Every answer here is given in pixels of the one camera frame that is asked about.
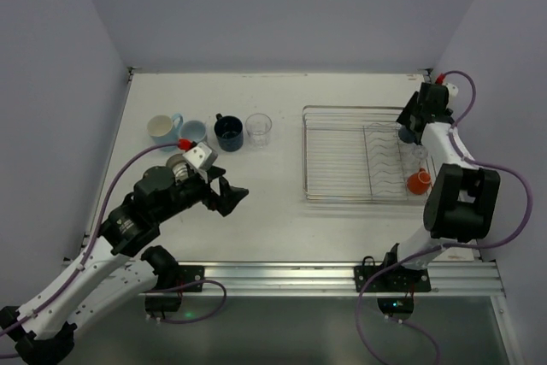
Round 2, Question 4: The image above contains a cream cup brown band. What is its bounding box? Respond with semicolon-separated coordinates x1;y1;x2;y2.
166;153;188;181

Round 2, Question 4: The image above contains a large dark blue mug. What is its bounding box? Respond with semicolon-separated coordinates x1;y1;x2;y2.
214;113;244;152

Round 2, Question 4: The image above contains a pale grey-blue mug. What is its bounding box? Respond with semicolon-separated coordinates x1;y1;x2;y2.
179;120;208;143

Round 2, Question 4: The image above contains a clear faceted glass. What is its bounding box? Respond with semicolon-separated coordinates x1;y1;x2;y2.
245;113;273;148

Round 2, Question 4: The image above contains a light blue mug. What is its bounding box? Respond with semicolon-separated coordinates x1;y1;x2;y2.
146;113;184;144

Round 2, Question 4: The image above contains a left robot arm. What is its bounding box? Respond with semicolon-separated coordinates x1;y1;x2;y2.
1;166;249;364

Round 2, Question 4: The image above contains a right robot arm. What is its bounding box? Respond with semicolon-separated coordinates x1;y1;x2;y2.
382;83;501;271

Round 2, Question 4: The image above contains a small dark blue cup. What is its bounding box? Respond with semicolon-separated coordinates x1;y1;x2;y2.
397;127;415;144

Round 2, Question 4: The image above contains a small clear glass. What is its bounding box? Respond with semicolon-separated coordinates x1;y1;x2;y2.
408;144;428;168

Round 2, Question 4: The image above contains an orange cup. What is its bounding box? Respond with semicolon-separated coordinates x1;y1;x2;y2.
406;168;432;196

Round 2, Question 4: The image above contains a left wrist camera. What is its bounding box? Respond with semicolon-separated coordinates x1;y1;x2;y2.
183;142;218;182

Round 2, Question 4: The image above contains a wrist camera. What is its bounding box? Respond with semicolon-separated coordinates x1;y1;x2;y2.
183;142;218;182
435;75;459;103

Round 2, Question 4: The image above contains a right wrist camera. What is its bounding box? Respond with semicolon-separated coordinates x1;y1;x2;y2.
435;75;459;103

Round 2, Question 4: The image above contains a metal wire dish rack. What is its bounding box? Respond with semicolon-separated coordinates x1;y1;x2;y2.
302;105;437;206

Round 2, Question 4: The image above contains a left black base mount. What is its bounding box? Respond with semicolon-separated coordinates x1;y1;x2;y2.
144;265;204;319

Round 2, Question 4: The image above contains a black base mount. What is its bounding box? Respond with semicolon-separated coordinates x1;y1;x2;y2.
353;252;432;320
144;265;204;319

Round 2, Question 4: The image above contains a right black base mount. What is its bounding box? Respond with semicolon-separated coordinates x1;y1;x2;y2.
353;252;432;320

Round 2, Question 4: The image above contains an aluminium front rail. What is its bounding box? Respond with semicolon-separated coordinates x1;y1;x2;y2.
53;258;505;297

